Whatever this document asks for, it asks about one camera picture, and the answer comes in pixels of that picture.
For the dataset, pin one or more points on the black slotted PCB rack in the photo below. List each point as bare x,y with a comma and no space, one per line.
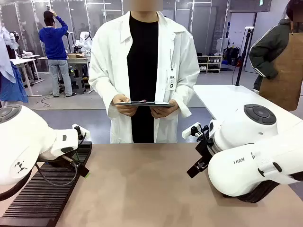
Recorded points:
47,196

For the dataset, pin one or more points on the small PCB board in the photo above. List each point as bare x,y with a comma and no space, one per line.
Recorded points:
142,102

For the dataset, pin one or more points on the person in white lab coat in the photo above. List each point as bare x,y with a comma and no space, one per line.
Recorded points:
106,59

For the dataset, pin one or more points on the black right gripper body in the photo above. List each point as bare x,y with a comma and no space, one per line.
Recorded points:
205,150

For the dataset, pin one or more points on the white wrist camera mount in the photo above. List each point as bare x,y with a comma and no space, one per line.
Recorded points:
189,132
84,132

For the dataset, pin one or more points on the black step stool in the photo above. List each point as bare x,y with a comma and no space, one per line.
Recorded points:
78,85

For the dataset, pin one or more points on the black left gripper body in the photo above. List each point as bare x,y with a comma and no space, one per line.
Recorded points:
62,161

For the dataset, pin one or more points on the white desk with box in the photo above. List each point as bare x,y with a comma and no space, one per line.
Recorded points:
78,61

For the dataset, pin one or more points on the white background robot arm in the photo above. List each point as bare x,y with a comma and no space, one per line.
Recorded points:
84,42

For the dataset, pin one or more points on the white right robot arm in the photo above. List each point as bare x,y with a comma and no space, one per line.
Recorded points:
248,165

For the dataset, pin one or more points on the person in brown apron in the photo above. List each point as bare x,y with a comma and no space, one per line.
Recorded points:
284,66

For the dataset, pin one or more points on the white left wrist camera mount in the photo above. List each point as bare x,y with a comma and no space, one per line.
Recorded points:
84,132

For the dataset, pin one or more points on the person's left hand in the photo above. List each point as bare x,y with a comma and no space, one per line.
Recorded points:
162,112

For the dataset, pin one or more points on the man in blue hoodie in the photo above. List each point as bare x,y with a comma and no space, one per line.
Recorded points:
53,42

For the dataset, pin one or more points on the white name badge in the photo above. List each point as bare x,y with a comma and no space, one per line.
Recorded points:
171,79

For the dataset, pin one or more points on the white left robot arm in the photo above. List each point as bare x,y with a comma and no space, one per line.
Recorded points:
23,137

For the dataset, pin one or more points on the brown cardboard box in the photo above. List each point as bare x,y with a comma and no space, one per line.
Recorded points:
76,55

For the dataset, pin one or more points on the wooden shoe shelf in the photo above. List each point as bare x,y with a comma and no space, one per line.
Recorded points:
209,63

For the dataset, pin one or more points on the white side table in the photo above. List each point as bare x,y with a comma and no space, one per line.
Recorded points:
225,99

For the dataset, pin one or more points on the white background desk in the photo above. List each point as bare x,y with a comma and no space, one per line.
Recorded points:
23,62

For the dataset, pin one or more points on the person's right hand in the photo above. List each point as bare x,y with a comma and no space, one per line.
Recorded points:
127,111

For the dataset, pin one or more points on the black camera pole stand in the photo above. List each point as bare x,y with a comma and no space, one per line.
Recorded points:
242,56

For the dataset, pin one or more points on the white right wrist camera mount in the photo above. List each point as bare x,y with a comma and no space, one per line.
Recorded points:
189,132

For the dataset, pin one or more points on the person in light blue shirt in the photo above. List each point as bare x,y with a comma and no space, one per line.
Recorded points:
10,80

